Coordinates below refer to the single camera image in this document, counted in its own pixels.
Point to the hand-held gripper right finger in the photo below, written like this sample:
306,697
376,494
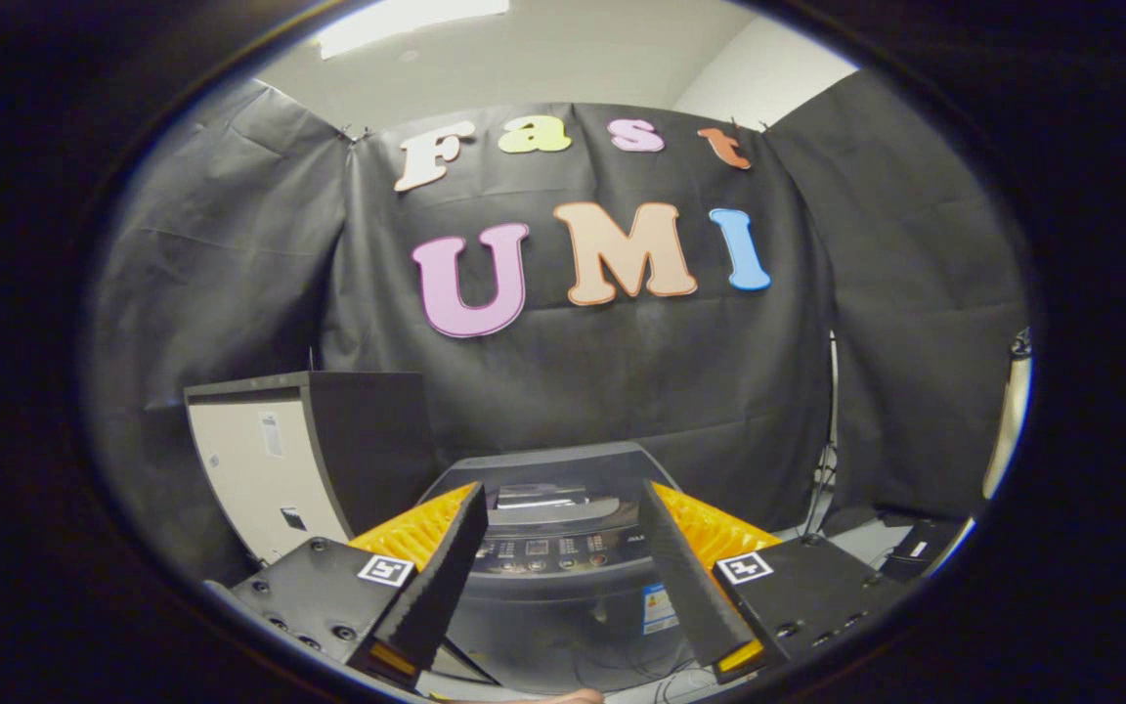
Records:
690,587

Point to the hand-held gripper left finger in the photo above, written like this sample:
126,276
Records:
436,587

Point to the grey washing machine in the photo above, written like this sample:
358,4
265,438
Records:
563,626

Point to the beige and black cabinet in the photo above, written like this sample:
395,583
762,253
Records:
368,440

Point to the black box on floor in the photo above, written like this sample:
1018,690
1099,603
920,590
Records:
920,548

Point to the white stand pole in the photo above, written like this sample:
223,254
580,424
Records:
1008,420

